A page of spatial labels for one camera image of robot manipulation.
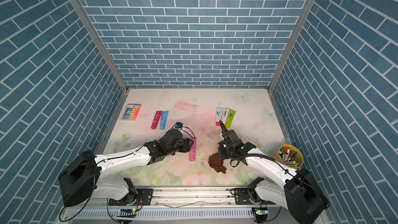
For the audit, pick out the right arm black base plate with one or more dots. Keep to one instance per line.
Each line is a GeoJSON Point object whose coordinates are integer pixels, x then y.
{"type": "Point", "coordinates": [244, 196]}

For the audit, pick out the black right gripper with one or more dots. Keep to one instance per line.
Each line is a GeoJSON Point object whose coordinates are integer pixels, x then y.
{"type": "Point", "coordinates": [221, 151]}

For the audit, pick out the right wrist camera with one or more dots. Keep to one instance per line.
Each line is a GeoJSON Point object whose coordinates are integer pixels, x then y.
{"type": "Point", "coordinates": [223, 136]}

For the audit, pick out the yellow cup of markers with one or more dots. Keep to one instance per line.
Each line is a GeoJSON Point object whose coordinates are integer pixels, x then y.
{"type": "Point", "coordinates": [290, 156]}

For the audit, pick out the aluminium right corner post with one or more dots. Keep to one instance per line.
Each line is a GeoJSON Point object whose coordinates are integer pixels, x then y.
{"type": "Point", "coordinates": [292, 40]}

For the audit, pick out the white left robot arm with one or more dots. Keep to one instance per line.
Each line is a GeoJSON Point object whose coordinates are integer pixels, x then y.
{"type": "Point", "coordinates": [85, 177]}

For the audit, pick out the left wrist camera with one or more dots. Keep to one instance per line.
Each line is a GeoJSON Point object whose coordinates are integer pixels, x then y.
{"type": "Point", "coordinates": [178, 125]}

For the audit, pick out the blue toothpaste tube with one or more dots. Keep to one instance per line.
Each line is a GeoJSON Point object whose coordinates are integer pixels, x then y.
{"type": "Point", "coordinates": [163, 119]}

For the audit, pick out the aluminium left corner post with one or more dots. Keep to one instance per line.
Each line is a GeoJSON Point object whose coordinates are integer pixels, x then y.
{"type": "Point", "coordinates": [86, 21]}

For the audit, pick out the white pink-capped toothpaste tube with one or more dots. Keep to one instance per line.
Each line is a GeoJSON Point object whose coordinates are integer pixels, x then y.
{"type": "Point", "coordinates": [219, 111]}

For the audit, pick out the brown wiping cloth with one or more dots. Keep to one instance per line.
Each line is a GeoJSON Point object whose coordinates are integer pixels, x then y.
{"type": "Point", "coordinates": [216, 163]}

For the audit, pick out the red toothpaste tube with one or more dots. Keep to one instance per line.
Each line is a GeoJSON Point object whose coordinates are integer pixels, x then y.
{"type": "Point", "coordinates": [156, 119]}

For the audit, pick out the rainbow highlighter pen pack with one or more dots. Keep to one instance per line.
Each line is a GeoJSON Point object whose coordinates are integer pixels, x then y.
{"type": "Point", "coordinates": [131, 112]}

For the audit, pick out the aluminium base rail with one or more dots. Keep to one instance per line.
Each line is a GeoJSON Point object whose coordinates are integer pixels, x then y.
{"type": "Point", "coordinates": [179, 205]}

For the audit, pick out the magenta toothpaste tube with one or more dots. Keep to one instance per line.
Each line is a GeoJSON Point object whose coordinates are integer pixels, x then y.
{"type": "Point", "coordinates": [193, 150]}

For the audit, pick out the green toothpaste tube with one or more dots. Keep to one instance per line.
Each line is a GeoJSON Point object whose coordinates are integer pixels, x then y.
{"type": "Point", "coordinates": [230, 117]}

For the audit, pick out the white orange-capped toothpaste tube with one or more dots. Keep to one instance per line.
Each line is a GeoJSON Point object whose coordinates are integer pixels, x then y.
{"type": "Point", "coordinates": [225, 114]}

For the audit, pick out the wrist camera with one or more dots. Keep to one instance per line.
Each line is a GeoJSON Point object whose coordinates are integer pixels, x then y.
{"type": "Point", "coordinates": [178, 125]}
{"type": "Point", "coordinates": [223, 136]}

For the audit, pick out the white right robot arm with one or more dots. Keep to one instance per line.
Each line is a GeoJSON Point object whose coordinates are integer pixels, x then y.
{"type": "Point", "coordinates": [295, 190]}

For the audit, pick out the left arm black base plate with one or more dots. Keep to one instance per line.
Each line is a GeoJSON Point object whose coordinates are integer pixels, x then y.
{"type": "Point", "coordinates": [142, 197]}

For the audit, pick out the aluminium corner post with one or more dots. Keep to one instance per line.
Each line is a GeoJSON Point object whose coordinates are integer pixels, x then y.
{"type": "Point", "coordinates": [86, 21]}
{"type": "Point", "coordinates": [292, 40]}

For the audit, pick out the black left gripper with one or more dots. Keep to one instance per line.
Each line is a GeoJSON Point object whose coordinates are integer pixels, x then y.
{"type": "Point", "coordinates": [186, 143]}

